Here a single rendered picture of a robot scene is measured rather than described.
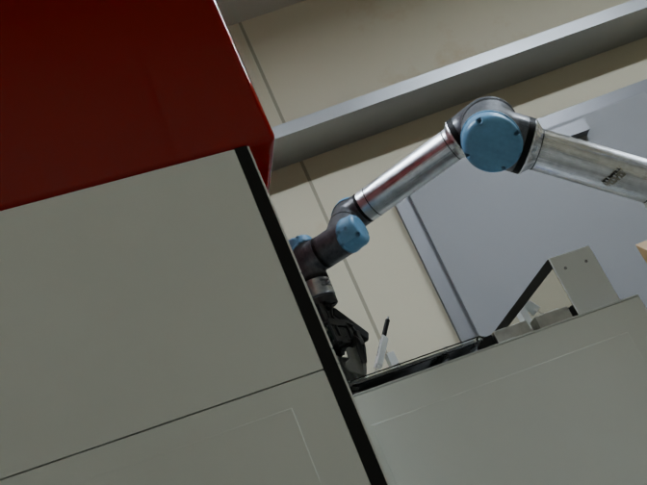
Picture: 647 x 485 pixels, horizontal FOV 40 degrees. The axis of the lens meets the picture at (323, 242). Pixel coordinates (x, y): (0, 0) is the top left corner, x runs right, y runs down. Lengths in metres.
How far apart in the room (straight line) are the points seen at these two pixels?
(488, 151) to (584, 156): 0.19
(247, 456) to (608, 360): 0.70
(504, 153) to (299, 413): 0.73
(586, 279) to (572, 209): 2.16
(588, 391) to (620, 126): 2.68
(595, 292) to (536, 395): 0.29
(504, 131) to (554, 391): 0.50
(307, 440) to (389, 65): 3.16
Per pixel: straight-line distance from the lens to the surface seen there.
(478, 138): 1.74
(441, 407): 1.51
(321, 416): 1.27
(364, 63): 4.27
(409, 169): 1.93
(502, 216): 3.84
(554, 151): 1.78
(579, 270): 1.77
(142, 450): 1.25
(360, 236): 1.86
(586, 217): 3.91
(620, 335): 1.67
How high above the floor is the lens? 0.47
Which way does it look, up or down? 24 degrees up
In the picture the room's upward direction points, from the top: 24 degrees counter-clockwise
